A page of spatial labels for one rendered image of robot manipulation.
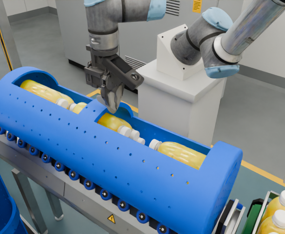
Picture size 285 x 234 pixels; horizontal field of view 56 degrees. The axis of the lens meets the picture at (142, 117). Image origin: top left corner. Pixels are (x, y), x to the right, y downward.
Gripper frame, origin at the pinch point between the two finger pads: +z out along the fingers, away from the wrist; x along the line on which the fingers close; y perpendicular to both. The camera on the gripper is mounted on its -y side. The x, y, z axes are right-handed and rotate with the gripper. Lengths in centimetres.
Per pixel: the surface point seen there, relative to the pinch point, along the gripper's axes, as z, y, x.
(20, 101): 4.4, 34.5, 9.9
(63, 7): 44, 226, -178
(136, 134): 11.9, -3.9, -5.6
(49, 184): 38.7, 25.5, 13.8
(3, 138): 31, 56, 11
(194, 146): 13.7, -21.7, -13.4
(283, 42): 70, -10, -282
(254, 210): 35, -45, -17
